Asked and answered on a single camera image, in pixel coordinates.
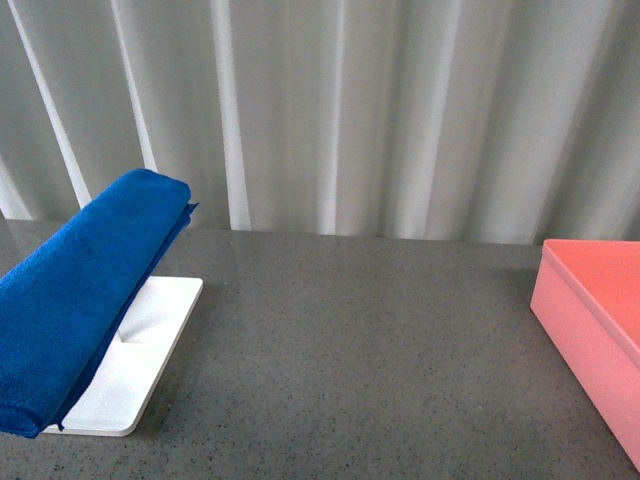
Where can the pink plastic box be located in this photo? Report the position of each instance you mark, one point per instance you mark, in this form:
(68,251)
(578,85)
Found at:
(586,297)

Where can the white towel rack stand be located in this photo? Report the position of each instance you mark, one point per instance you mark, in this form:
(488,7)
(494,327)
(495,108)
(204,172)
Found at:
(114,402)

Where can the white pleated curtain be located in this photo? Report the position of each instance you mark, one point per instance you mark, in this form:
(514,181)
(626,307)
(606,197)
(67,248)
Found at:
(491,121)

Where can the blue microfiber towel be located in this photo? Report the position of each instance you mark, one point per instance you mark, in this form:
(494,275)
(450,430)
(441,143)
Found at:
(62,305)

